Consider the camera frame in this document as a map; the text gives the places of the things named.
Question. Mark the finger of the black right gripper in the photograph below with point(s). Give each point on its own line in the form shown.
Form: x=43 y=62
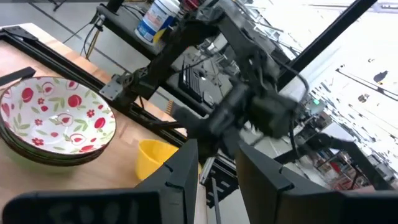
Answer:
x=211 y=118
x=224 y=141

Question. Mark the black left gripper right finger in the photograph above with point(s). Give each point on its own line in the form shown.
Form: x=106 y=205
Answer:
x=264 y=199

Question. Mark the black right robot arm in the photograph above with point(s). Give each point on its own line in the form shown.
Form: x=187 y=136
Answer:
x=174 y=53

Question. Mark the wooden shelf with black frame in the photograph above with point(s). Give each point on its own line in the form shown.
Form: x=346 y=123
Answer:
x=102 y=174

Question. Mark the white tub with blue label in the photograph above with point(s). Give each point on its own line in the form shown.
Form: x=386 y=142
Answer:
x=155 y=21

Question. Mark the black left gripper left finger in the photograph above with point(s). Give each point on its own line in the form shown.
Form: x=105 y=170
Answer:
x=174 y=193

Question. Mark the black frame post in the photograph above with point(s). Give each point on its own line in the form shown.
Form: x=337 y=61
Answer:
x=326 y=34

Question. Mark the black finned computer box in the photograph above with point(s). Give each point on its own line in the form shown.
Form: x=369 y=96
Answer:
x=194 y=82

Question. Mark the yellow plastic mini bowl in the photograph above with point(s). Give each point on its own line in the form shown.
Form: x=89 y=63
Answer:
x=152 y=158

